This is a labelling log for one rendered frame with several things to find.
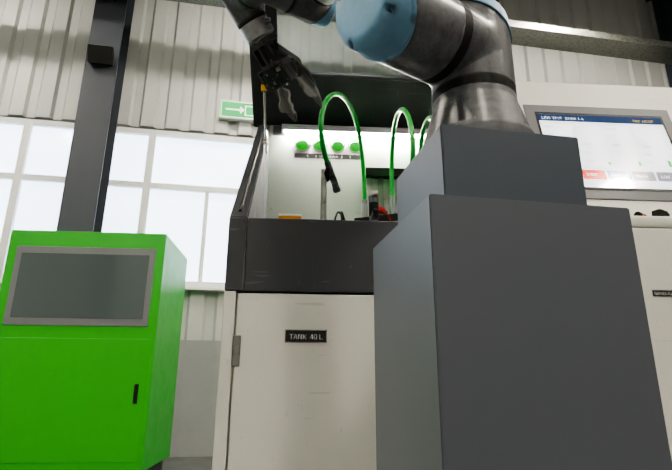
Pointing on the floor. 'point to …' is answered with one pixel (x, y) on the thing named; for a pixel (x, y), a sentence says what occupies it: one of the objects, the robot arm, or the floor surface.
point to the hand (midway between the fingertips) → (307, 110)
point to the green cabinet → (89, 349)
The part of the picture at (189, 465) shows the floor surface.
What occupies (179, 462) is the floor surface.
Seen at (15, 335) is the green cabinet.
